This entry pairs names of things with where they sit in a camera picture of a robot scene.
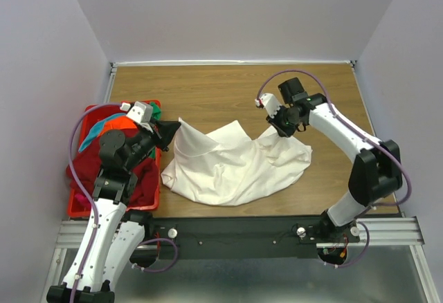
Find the dark red t shirt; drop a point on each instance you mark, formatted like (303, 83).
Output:
(87, 166)

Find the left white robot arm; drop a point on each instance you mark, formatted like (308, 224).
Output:
(113, 232)

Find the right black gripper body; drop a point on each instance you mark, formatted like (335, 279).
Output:
(284, 122)

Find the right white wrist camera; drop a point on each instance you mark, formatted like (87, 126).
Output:
(270, 103)

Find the pink t shirt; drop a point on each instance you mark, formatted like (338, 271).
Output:
(82, 200)

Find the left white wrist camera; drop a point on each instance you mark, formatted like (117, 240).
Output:
(138, 112)

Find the aluminium frame rail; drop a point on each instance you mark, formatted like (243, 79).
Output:
(372, 231)

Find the orange t shirt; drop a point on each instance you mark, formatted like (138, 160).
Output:
(119, 123)

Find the white t shirt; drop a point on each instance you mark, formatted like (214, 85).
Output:
(227, 168)

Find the red plastic bin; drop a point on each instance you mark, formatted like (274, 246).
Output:
(104, 113)

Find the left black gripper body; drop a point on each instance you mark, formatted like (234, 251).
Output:
(158, 137)

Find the green t shirt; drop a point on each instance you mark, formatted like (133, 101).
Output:
(156, 110)

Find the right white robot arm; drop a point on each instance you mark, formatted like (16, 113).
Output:
(375, 172)

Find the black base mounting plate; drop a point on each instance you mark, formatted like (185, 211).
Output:
(241, 237)

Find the teal t shirt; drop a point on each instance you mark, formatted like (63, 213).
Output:
(93, 133)

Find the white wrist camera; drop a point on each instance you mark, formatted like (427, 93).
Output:
(270, 103)
(138, 112)

